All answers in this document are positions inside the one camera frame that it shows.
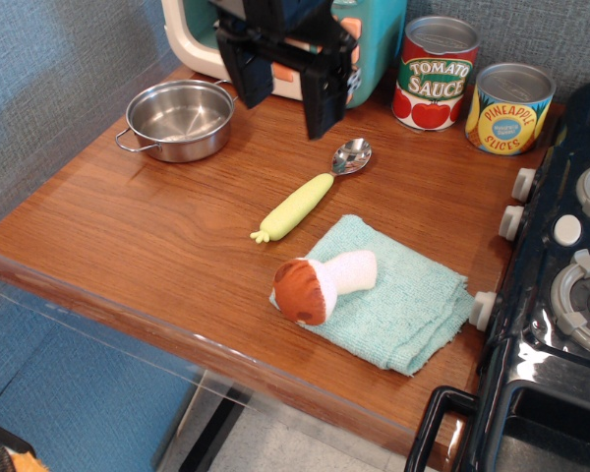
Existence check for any tomato sauce toy can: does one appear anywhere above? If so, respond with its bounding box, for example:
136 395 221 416
392 16 480 131

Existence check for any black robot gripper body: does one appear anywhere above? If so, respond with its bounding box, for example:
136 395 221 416
212 1 357 89

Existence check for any small stainless steel pot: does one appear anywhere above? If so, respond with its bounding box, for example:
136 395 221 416
115 79 238 163

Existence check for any teal toy microwave oven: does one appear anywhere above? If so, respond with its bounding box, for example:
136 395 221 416
161 0 407 108

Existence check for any pineapple slices toy can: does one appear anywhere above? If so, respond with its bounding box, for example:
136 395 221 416
465 63 556 156

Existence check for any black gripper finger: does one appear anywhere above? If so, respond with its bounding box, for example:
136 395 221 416
301 65 350 140
216 33 273 108

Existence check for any orange plush item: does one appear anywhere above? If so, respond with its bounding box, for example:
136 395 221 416
11 452 49 472

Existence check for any black toy stove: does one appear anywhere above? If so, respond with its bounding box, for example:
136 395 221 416
406 84 590 471

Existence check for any spoon with green corn handle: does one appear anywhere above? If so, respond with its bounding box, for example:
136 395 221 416
250 138 373 244

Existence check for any light blue folded cloth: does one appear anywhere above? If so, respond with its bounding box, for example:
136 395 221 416
298 214 473 376

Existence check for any brown plush toy mushroom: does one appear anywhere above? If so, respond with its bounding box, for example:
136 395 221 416
271 250 378 325

